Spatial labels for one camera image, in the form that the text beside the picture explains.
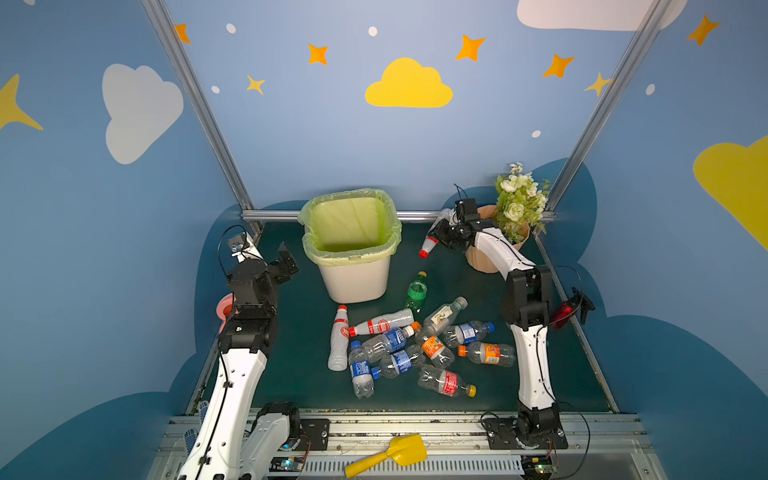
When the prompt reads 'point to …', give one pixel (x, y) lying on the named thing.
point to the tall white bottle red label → (338, 358)
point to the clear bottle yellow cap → (447, 382)
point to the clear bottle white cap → (439, 318)
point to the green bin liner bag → (348, 227)
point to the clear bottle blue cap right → (466, 333)
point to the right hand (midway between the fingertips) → (433, 232)
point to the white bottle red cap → (429, 244)
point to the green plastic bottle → (417, 293)
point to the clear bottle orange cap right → (488, 353)
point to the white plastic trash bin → (357, 283)
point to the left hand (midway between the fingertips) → (270, 250)
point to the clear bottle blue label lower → (400, 362)
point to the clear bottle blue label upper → (377, 346)
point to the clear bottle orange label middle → (433, 347)
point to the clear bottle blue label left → (360, 370)
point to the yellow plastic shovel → (406, 449)
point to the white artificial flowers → (521, 202)
